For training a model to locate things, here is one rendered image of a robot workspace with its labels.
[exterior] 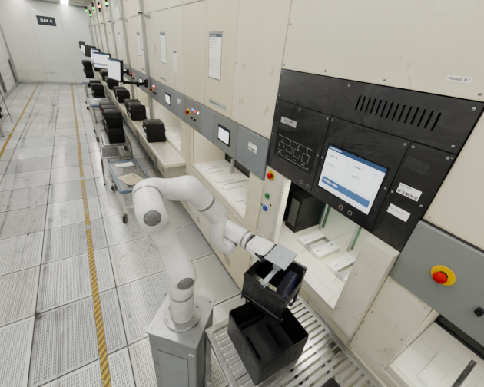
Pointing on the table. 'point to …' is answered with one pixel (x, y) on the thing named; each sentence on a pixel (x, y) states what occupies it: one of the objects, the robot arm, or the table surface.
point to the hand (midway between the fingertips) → (279, 258)
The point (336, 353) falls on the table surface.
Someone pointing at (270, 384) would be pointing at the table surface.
